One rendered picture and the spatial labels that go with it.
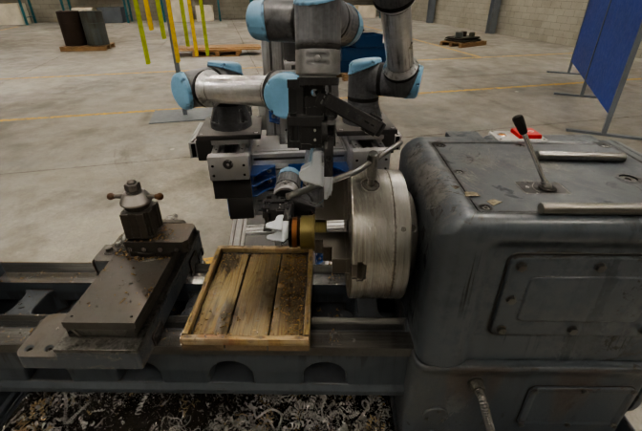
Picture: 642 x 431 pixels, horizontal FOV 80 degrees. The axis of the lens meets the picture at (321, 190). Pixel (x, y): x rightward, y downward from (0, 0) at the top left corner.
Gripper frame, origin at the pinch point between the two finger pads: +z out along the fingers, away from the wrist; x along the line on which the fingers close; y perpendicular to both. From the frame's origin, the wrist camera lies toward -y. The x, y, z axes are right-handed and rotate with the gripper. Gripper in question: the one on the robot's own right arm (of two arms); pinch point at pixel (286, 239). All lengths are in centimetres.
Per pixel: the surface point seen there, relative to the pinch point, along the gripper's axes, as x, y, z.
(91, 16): -22, 634, -1062
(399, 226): 10.1, -24.9, 8.9
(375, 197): 14.1, -20.2, 3.9
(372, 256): 4.4, -19.2, 11.9
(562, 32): -73, -743, -1202
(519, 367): -22, -53, 18
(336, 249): 2.3, -12.0, 7.0
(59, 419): -52, 64, 13
